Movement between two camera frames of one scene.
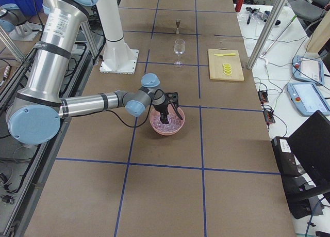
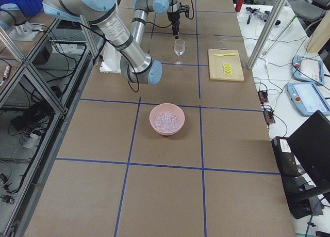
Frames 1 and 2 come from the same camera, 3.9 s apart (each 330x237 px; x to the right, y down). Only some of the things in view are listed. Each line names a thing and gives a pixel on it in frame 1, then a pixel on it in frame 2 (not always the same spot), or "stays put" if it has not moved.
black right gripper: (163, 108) -> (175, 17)
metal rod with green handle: (276, 38) stays put
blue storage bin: (30, 4) stays put
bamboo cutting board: (216, 63) stays put
